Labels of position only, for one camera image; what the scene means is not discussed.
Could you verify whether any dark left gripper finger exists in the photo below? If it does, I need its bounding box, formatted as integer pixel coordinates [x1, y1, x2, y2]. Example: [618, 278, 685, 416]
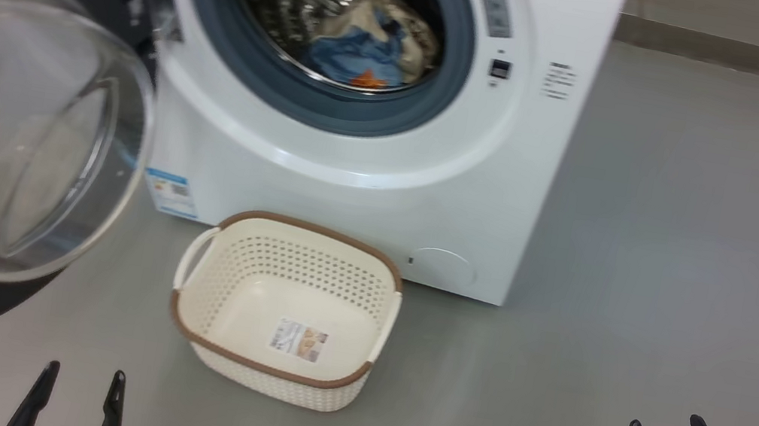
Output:
[6, 354, 62, 426]
[99, 368, 132, 426]

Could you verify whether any blue patterned garment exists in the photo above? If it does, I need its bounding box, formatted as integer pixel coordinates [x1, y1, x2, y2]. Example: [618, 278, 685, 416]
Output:
[305, 2, 416, 94]

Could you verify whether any beige patterned garment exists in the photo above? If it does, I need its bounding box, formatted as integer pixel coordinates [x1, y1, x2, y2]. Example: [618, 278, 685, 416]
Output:
[311, 0, 450, 90]

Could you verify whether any cream perforated laundry basket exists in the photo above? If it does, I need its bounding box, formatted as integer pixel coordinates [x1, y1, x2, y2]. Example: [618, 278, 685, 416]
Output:
[156, 199, 414, 423]

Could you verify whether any paper basket label sticker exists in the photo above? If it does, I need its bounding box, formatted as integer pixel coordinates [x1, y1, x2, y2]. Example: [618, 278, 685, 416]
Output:
[266, 315, 331, 366]

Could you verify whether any white front-load washing machine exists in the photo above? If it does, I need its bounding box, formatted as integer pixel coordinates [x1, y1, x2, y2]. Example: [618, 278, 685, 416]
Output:
[19, 0, 628, 320]

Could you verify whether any blue energy label sticker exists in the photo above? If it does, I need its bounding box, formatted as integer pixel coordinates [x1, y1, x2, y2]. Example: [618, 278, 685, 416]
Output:
[138, 167, 205, 221]

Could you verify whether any round white filter cover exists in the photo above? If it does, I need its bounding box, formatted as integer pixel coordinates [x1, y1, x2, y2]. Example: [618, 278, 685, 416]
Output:
[405, 243, 479, 291]

